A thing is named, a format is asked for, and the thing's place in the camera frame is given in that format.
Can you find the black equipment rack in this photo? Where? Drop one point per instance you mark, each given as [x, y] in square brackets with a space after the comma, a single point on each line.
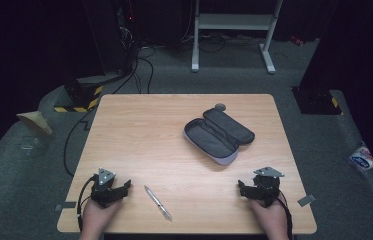
[117, 33]

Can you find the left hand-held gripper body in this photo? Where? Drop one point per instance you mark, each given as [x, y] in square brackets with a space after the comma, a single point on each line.
[103, 191]

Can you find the small red thing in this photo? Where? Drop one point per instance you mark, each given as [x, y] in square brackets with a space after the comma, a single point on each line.
[296, 40]

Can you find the black yellow striped stand base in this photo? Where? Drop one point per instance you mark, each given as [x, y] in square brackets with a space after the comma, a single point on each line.
[80, 98]

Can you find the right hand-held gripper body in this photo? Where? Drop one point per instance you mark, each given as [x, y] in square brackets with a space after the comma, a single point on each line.
[266, 190]

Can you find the silver pen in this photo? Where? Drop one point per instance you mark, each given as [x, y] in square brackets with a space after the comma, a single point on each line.
[158, 203]

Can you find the person's left hand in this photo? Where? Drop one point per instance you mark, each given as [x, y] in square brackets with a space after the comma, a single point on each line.
[95, 218]

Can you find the white blue plastic packet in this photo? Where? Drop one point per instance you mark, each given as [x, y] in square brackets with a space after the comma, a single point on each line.
[362, 159]

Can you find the tan cardboard piece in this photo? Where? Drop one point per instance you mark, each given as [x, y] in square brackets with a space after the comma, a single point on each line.
[35, 121]

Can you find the white metal stand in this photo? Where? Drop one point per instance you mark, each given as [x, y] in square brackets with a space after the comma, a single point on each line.
[234, 21]

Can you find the small grey round disc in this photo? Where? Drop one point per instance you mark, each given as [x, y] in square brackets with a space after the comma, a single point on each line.
[220, 106]

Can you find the grey pencil case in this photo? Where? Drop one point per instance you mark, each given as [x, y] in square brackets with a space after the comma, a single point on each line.
[219, 136]

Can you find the person's right hand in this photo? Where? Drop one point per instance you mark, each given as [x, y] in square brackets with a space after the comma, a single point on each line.
[271, 218]

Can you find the grey tape strip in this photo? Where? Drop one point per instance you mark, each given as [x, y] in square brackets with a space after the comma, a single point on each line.
[65, 206]
[306, 200]

